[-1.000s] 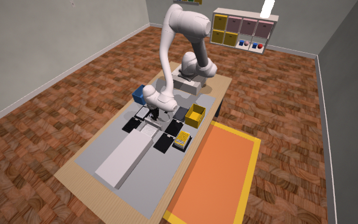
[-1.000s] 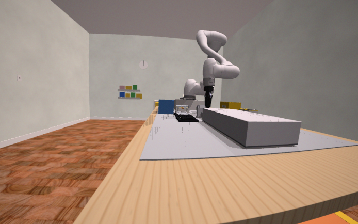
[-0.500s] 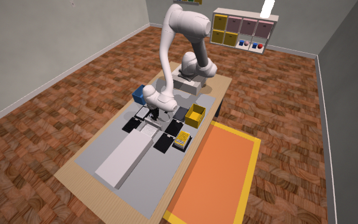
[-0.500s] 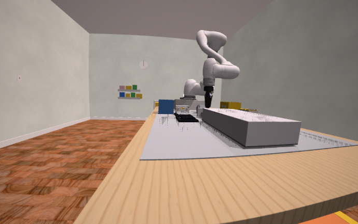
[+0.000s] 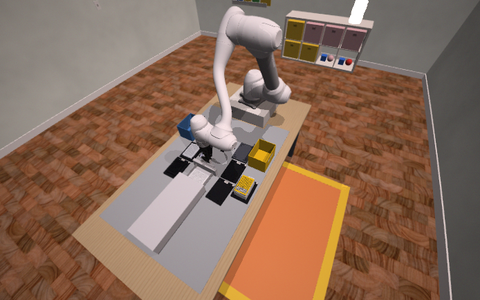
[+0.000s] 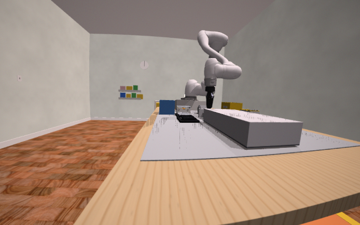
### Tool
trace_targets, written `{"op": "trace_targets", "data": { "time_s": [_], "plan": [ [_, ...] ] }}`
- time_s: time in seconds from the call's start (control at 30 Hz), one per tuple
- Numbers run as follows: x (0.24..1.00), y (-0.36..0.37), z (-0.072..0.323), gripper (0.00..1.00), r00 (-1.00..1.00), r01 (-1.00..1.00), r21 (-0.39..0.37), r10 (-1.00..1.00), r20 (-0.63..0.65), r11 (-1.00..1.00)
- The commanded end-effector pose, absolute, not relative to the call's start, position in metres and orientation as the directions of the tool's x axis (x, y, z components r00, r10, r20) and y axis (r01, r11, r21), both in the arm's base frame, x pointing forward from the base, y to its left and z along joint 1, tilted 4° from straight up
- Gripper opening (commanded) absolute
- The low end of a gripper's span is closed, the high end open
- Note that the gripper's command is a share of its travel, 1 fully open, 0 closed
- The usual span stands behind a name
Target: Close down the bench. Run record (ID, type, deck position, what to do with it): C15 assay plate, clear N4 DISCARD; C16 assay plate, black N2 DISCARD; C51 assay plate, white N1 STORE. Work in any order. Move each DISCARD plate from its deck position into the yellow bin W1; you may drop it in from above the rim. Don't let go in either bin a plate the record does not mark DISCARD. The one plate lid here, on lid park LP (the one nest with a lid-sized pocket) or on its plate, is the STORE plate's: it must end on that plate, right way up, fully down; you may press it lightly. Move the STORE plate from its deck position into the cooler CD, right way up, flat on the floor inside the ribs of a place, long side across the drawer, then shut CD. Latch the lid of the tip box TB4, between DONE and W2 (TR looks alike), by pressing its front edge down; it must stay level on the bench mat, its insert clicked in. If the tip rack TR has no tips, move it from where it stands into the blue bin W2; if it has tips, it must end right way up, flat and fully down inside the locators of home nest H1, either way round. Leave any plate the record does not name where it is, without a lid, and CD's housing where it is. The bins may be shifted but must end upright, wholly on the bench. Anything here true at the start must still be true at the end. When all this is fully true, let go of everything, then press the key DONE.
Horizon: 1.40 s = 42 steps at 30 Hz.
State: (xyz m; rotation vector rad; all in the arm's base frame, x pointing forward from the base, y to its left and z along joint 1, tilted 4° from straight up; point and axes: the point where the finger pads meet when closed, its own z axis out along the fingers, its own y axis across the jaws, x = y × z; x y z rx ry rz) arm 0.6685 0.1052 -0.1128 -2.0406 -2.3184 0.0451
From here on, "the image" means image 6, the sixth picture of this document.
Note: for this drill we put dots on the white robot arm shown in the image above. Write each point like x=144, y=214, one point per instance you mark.
x=212, y=69

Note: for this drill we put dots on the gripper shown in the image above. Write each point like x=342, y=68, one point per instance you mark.
x=209, y=96

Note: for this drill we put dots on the blue open bin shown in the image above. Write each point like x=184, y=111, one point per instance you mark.
x=167, y=107

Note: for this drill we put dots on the grey bench mat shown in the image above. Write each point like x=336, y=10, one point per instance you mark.
x=171, y=140

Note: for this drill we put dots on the black multi-well assay plate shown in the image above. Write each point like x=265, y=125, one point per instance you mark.
x=187, y=117

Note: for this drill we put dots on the yellow open-top bin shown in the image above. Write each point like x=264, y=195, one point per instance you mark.
x=229, y=105

